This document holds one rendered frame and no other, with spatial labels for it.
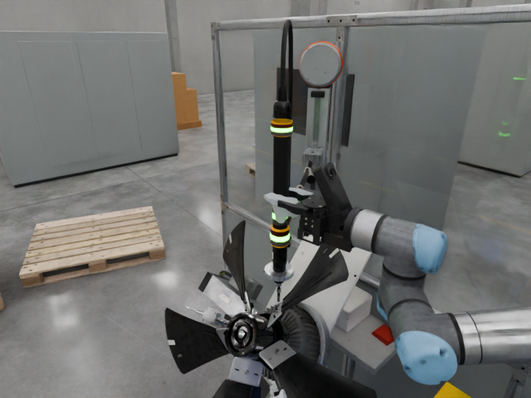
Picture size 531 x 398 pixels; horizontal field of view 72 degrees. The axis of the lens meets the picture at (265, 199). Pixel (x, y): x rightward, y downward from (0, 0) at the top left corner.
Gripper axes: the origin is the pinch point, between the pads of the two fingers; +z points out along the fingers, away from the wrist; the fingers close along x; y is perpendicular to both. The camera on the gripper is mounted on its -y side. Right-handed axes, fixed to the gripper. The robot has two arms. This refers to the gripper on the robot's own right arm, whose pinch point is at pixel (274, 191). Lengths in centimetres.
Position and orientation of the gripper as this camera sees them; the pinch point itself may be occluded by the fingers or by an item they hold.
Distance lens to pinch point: 80.4
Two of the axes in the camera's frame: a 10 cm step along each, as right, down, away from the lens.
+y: 0.0, 9.1, 4.1
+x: 6.3, -3.2, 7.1
